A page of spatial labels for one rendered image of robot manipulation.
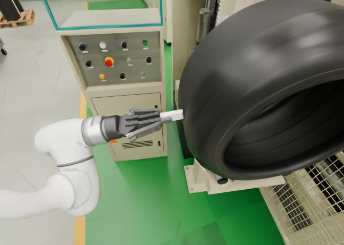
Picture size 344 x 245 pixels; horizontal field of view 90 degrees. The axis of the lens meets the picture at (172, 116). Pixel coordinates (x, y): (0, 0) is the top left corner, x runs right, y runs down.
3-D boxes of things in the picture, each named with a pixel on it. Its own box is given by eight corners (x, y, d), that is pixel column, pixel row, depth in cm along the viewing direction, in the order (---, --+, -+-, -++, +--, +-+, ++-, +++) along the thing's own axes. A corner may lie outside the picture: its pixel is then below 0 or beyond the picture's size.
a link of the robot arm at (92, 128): (85, 111, 54) (104, 108, 54) (99, 130, 60) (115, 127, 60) (78, 134, 47) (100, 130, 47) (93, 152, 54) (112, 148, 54)
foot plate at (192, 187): (184, 166, 173) (184, 165, 172) (209, 163, 176) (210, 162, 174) (189, 193, 154) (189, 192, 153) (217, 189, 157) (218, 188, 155)
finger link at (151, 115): (128, 128, 55) (128, 125, 56) (162, 120, 55) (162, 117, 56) (124, 119, 52) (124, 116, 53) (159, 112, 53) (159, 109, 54)
